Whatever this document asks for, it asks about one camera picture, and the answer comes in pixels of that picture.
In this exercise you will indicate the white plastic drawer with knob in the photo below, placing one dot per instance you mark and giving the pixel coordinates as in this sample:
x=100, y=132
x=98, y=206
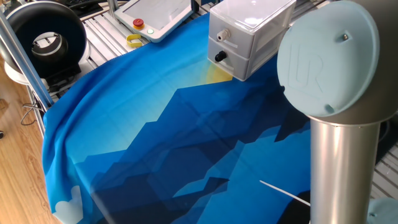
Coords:
x=239, y=42

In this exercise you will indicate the white drawer with black knob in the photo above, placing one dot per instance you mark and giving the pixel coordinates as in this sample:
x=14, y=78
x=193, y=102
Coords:
x=236, y=65

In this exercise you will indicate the white plastic drawer cabinet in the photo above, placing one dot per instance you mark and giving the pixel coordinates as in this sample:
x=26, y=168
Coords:
x=252, y=12

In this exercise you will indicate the blue mountain print cloth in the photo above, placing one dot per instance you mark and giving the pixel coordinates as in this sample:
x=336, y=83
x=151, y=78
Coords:
x=140, y=109

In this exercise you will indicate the yellow U-shaped clip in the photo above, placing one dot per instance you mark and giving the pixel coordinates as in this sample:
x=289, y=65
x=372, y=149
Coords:
x=132, y=43

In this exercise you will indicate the grey teach pendant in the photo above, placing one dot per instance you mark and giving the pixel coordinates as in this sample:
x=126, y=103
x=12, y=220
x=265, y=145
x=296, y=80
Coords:
x=155, y=15

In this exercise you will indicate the black flat device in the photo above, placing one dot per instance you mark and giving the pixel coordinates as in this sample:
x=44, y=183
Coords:
x=81, y=6

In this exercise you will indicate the aluminium pole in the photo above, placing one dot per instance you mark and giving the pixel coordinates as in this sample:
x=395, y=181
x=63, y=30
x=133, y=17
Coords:
x=28, y=65

